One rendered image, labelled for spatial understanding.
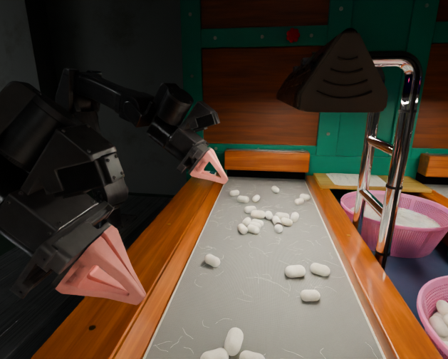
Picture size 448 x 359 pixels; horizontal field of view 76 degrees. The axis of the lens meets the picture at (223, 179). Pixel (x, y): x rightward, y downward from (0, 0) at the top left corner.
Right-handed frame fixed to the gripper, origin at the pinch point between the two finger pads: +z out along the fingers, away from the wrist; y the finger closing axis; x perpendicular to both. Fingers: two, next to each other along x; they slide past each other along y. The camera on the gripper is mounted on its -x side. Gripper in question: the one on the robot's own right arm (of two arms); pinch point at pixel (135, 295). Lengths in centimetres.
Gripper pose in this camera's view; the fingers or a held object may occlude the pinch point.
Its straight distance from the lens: 33.1
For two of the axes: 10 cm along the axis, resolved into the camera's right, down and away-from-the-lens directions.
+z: 7.6, 6.4, 0.9
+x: -6.3, 7.1, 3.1
